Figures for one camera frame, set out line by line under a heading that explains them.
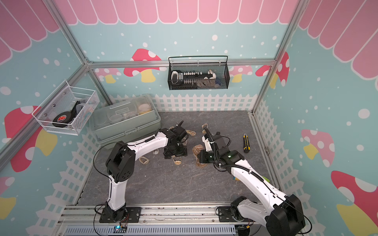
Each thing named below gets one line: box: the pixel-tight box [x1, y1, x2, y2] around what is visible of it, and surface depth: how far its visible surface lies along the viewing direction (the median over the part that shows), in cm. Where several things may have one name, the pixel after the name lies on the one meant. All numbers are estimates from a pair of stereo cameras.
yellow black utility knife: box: [243, 133, 251, 153], surface depth 102 cm
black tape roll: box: [52, 106, 78, 128], surface depth 71 cm
